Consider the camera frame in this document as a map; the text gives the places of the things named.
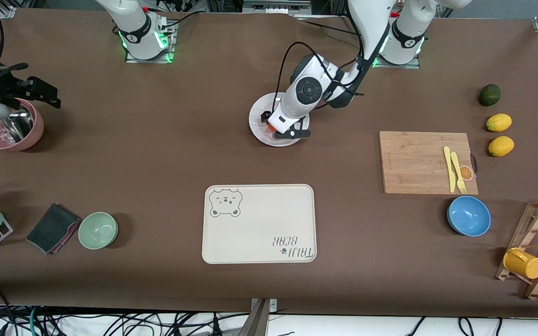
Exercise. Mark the yellow lemon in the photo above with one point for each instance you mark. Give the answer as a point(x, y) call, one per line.
point(499, 122)
point(501, 146)

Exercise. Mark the pink bowl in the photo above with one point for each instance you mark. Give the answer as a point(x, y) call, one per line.
point(35, 130)

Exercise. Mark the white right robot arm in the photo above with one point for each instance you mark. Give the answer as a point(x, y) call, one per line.
point(133, 28)

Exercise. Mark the yellow plastic fork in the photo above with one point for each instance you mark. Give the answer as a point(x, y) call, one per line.
point(457, 170)

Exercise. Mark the metal clamp bracket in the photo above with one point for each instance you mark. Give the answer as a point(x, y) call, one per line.
point(272, 305)

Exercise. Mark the orange fruit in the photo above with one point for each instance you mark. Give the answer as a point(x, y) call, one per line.
point(276, 128)

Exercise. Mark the metal scoop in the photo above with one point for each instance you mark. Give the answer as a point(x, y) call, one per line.
point(19, 125)

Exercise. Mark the orange slice tag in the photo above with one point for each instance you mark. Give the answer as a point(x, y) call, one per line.
point(466, 173)

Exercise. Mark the light green bowl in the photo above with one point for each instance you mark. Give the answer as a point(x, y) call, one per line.
point(97, 230)

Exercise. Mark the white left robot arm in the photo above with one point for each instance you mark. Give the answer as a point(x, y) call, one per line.
point(367, 23)

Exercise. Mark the grey camera mount pole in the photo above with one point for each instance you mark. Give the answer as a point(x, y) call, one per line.
point(257, 322)

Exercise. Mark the cream bear print tray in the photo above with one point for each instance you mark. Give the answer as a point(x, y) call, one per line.
point(259, 228)

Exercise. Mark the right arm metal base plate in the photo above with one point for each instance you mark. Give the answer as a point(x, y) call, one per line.
point(168, 53)

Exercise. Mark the pink folded cloth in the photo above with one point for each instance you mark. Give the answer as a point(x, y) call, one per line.
point(69, 233)

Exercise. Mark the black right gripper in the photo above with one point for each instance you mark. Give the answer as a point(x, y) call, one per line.
point(11, 88)

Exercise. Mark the blue bowl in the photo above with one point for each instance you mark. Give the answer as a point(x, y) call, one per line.
point(469, 216)

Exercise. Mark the yellow mug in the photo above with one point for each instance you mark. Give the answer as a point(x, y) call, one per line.
point(523, 263)

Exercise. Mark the green avocado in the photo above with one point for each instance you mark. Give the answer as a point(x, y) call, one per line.
point(489, 95)

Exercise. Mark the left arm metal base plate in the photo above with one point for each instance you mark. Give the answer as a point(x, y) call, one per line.
point(414, 65)

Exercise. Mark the yellow plastic knife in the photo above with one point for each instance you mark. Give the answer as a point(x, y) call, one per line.
point(449, 172)

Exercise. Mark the white round plate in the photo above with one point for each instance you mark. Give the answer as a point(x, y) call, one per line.
point(257, 126)

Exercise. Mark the wooden cutting board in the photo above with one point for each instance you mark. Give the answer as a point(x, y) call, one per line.
point(414, 158)

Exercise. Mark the brown table cloth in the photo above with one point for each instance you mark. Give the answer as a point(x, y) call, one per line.
point(157, 140)

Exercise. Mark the dark grey folded cloth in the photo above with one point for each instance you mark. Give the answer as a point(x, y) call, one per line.
point(49, 226)

